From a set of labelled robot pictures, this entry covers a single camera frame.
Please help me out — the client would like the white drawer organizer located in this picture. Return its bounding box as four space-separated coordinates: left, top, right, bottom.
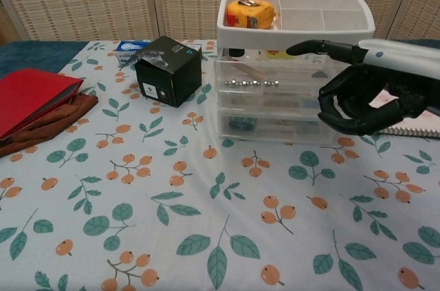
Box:
216 0 375 147

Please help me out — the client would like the sketch pad with red drawings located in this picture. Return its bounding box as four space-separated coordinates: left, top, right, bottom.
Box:
373 91 440 140

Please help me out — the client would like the floral fruit print tablecloth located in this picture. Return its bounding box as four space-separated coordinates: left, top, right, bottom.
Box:
0 39 440 291

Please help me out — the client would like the blue white toothpaste box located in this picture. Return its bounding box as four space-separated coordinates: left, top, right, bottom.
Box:
115 39 204 67

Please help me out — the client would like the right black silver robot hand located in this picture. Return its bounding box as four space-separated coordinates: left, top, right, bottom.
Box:
286 39 440 137

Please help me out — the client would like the clear plastic drawer with beads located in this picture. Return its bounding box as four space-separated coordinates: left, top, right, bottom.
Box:
213 47 348 94

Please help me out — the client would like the row of silver metal beads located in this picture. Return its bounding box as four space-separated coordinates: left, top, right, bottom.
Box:
223 78 280 87

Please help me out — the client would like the brown cloth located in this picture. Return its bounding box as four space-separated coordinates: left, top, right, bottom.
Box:
0 93 100 158

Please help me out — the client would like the yellow tape measure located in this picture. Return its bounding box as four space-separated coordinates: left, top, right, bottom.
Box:
225 0 278 30

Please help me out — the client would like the black cube cardboard box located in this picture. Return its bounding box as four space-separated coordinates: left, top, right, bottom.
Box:
133 36 203 109

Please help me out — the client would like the clear plastic middle drawer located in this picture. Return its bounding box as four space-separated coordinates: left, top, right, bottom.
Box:
216 92 333 114

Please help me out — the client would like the red spiral notebook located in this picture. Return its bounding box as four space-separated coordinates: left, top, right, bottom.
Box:
0 67 85 140

